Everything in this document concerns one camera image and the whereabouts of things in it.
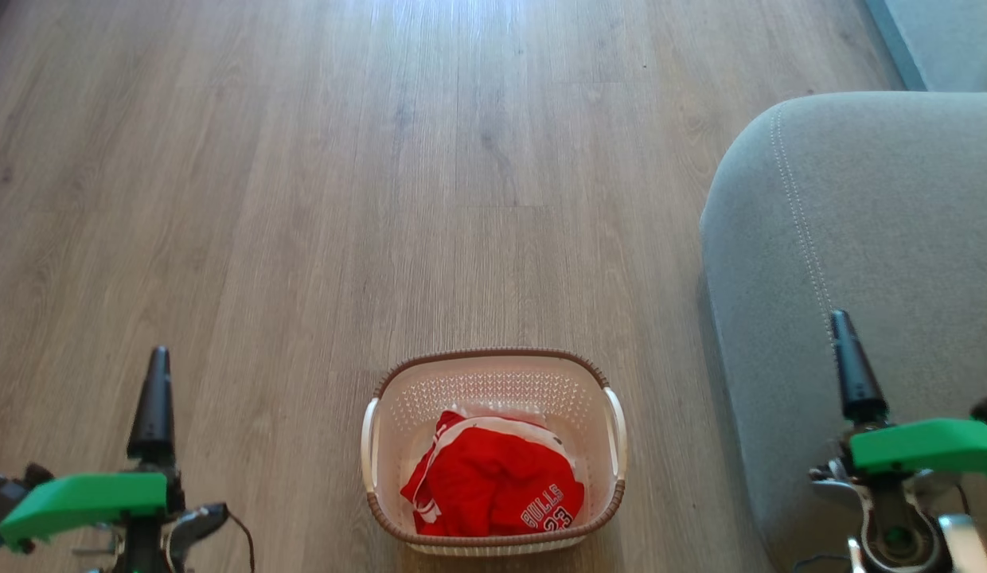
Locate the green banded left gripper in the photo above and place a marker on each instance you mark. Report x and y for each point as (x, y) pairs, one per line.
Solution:
(87, 500)

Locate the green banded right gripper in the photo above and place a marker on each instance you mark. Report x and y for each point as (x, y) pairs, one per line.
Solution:
(923, 446)

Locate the red shorts striped white trim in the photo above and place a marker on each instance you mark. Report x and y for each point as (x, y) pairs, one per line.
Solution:
(430, 485)

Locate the red Bulls jersey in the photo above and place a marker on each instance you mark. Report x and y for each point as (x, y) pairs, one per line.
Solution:
(533, 489)

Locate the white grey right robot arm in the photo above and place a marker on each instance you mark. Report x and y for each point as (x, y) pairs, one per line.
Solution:
(965, 545)

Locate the grey fabric sofa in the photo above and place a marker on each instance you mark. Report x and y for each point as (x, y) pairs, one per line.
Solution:
(860, 239)

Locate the white laundry basket brown rim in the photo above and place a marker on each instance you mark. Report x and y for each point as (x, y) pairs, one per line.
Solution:
(493, 382)

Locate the dark left wrist camera box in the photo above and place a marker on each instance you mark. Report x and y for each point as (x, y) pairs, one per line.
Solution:
(8, 489)

